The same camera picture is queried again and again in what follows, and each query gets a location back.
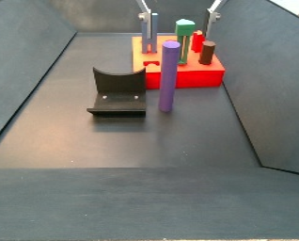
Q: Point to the red peg board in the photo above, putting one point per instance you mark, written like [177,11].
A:
[194,75]

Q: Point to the brown round peg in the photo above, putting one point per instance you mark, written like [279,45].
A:
[207,52]

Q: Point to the red star peg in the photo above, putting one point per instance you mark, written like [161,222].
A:
[198,39]

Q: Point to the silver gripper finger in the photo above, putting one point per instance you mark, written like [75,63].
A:
[212,16]
[144,16]

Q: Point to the black curved holder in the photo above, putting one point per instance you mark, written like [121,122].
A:
[120,94]

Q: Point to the blue-grey H-shaped peg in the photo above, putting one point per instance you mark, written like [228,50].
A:
[149,35]

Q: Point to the green pentagon peg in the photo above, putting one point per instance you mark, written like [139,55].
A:
[184,30]

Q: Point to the purple round peg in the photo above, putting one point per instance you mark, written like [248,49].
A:
[168,74]

